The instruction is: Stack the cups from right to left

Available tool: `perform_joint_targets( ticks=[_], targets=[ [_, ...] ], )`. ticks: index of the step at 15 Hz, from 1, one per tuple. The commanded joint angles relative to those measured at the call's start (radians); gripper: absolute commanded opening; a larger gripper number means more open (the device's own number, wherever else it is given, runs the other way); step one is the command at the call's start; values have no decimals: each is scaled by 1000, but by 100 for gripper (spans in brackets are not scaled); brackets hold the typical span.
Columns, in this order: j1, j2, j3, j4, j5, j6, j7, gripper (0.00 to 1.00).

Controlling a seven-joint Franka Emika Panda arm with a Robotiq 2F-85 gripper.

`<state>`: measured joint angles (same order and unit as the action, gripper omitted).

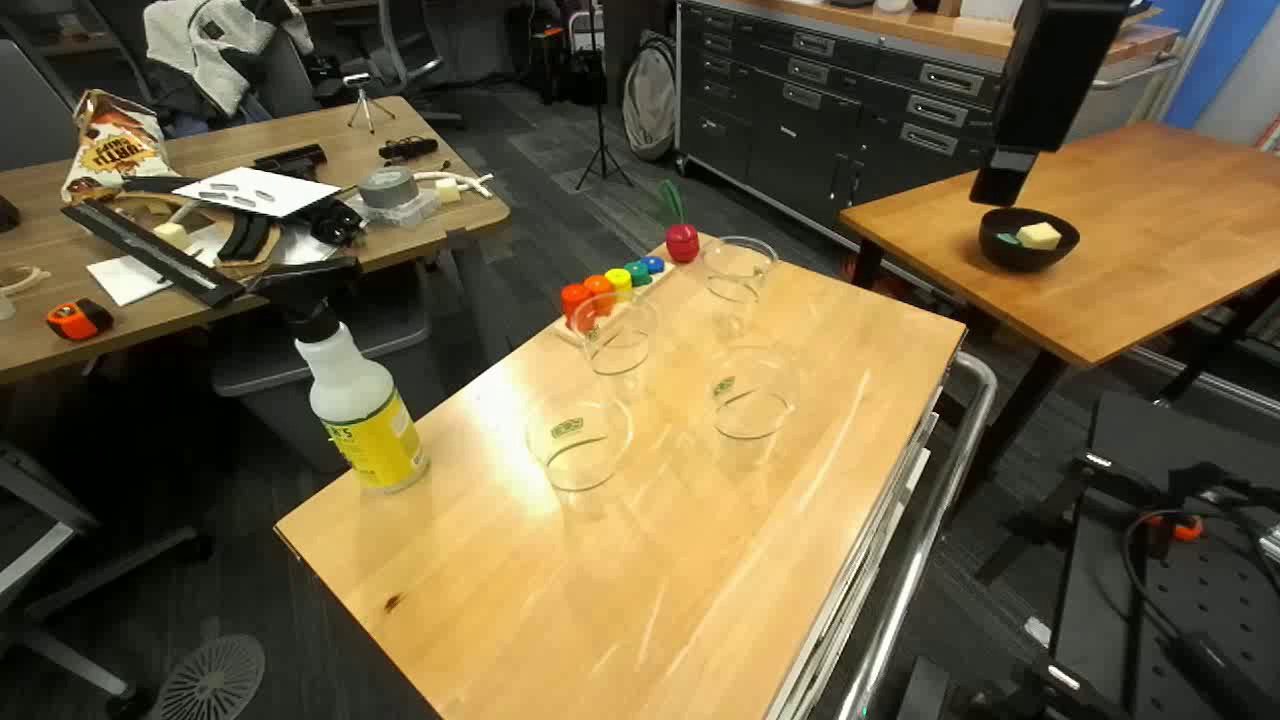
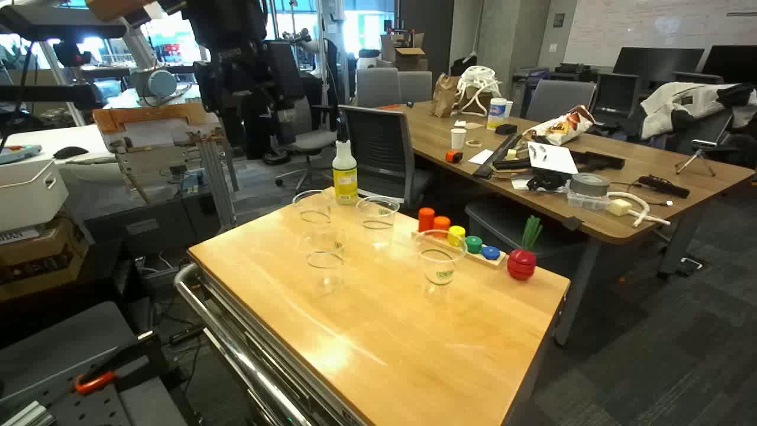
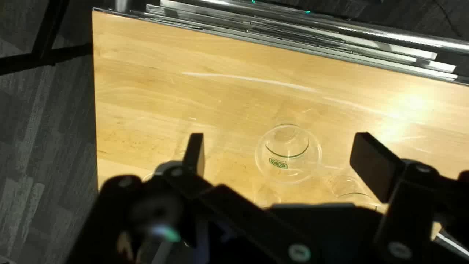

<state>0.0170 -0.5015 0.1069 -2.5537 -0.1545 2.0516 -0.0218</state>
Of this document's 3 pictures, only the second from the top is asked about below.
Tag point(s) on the cardboard box stack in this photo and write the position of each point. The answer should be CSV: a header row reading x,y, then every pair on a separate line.
x,y
39,262

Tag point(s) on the red toy peg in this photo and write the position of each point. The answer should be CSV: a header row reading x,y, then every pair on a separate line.
x,y
427,219

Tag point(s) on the yellow liquid spray bottle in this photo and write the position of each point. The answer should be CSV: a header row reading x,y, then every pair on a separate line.
x,y
344,178

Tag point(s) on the orange toy peg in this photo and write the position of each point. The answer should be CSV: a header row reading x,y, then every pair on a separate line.
x,y
440,223

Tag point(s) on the yellow toy peg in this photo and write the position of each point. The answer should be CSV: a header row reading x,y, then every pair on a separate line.
x,y
456,235

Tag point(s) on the small orange object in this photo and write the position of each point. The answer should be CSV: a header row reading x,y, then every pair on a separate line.
x,y
452,158

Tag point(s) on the green toy peg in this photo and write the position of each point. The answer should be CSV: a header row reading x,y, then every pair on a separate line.
x,y
473,244

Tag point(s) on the colourful toy block row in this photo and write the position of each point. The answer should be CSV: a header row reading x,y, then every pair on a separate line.
x,y
473,257

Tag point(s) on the small white bottle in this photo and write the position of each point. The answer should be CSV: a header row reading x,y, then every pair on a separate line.
x,y
456,135

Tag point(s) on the small white paper note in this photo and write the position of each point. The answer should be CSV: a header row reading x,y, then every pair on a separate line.
x,y
480,158

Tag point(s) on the blue toy peg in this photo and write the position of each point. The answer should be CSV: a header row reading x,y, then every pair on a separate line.
x,y
489,252

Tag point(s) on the grey padded chair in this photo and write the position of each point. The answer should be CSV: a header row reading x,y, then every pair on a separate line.
x,y
415,85
557,97
376,85

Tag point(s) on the long black bar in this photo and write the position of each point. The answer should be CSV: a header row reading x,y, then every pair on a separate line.
x,y
497,154

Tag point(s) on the brown paper bag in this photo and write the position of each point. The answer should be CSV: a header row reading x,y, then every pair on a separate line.
x,y
444,95

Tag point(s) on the red toy fruit green stem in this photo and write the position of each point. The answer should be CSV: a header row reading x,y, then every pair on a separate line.
x,y
520,267

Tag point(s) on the white paper cup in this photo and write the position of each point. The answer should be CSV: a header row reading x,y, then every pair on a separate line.
x,y
499,113

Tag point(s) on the small black item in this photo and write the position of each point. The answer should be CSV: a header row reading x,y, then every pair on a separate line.
x,y
546,180

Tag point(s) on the printed white paper sheet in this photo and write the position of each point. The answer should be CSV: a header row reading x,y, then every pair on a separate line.
x,y
552,158

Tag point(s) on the printed snack bag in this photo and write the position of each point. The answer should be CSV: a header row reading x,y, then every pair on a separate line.
x,y
562,127

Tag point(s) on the grey tape roll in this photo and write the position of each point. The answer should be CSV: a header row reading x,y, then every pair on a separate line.
x,y
586,191

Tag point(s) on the flat black device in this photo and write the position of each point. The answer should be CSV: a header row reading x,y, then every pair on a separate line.
x,y
596,160

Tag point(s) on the wooden easel stand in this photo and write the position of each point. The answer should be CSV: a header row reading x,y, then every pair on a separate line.
x,y
157,139

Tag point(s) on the long wooden conference table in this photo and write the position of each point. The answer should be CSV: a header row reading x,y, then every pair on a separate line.
x,y
629,161

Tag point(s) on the grey lamp head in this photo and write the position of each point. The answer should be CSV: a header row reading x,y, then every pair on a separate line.
x,y
155,83

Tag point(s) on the black remote control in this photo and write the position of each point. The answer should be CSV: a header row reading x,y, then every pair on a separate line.
x,y
663,187

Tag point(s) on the black monitor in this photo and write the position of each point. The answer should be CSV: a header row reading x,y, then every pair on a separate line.
x,y
659,63
728,63

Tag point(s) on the white jacket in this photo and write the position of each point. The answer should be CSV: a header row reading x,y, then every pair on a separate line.
x,y
686,102

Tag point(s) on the small tripod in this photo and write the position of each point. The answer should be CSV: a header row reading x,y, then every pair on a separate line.
x,y
701,146

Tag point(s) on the grey perforated panel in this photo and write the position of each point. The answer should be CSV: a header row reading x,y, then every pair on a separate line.
x,y
62,355

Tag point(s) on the white storage box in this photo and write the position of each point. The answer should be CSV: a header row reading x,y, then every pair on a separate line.
x,y
31,192

